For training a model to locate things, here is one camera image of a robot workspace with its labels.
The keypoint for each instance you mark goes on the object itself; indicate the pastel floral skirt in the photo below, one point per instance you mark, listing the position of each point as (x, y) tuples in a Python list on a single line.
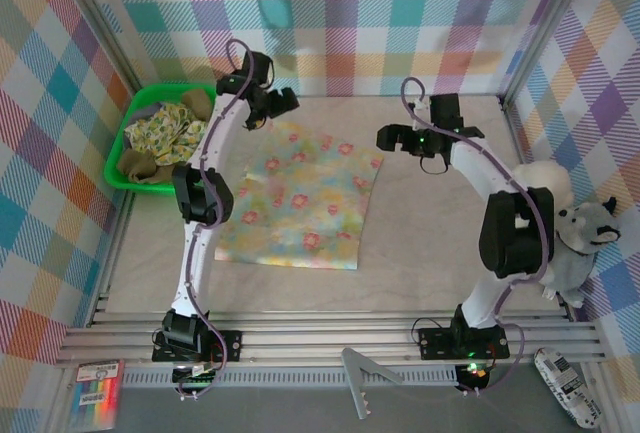
[(300, 203)]

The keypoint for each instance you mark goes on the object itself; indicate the lemon print skirt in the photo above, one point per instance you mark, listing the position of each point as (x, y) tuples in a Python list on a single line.
[(160, 128)]

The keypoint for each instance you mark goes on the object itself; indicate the grey purple skirt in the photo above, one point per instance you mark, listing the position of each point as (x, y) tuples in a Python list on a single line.
[(150, 110)]

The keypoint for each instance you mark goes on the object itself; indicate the olive skirt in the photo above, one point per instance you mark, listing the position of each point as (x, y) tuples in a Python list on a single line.
[(137, 165)]

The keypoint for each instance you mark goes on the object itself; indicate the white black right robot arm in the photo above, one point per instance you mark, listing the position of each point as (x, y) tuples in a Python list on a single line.
[(480, 303)]

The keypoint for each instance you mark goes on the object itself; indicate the white plush dog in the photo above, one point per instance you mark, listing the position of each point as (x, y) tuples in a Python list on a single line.
[(545, 178)]

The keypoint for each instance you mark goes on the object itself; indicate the green plastic basket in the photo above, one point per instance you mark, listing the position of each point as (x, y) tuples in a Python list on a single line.
[(115, 160)]

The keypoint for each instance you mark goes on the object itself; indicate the grey plush husky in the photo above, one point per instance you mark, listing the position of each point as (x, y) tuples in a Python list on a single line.
[(575, 263)]

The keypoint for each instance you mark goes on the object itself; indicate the white printed pouch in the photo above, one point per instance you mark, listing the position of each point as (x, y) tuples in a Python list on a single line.
[(565, 388)]

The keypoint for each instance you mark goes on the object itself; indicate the coloured marker pack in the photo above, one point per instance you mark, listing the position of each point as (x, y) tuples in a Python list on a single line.
[(97, 393)]

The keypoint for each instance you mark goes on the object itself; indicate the aluminium frame post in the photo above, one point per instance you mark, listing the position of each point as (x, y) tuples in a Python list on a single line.
[(101, 18), (547, 18)]

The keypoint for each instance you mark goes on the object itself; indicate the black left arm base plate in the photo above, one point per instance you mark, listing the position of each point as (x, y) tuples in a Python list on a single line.
[(230, 343)]

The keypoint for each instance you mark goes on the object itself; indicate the aluminium rail frame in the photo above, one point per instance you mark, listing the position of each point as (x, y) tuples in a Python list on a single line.
[(325, 338)]

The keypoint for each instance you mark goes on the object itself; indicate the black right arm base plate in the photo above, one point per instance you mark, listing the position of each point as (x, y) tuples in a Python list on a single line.
[(435, 343)]

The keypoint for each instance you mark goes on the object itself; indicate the grey triangular bracket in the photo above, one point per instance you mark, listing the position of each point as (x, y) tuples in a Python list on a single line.
[(352, 378)]

